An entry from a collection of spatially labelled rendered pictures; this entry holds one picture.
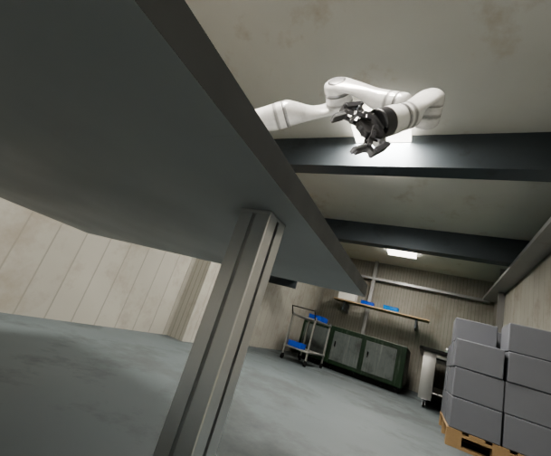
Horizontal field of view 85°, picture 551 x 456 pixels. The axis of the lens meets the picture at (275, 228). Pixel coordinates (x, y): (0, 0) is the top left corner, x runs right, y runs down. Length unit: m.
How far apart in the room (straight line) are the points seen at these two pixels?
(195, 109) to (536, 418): 3.30
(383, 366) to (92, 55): 6.06
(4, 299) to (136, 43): 2.74
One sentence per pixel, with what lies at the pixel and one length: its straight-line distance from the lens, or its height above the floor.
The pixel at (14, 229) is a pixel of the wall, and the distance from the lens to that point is 2.85.
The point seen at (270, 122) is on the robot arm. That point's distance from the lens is 1.10.
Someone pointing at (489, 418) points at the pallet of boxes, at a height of 0.30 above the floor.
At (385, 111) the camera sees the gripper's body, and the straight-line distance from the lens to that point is 0.81.
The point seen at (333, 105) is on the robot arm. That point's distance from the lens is 1.11.
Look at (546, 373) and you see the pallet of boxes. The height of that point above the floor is 0.76.
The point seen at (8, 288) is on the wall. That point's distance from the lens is 2.92.
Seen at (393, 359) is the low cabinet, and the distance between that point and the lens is 6.15.
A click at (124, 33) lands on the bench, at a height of 0.66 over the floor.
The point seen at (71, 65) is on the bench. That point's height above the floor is 0.66.
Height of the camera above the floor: 0.50
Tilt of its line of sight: 17 degrees up
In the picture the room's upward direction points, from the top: 18 degrees clockwise
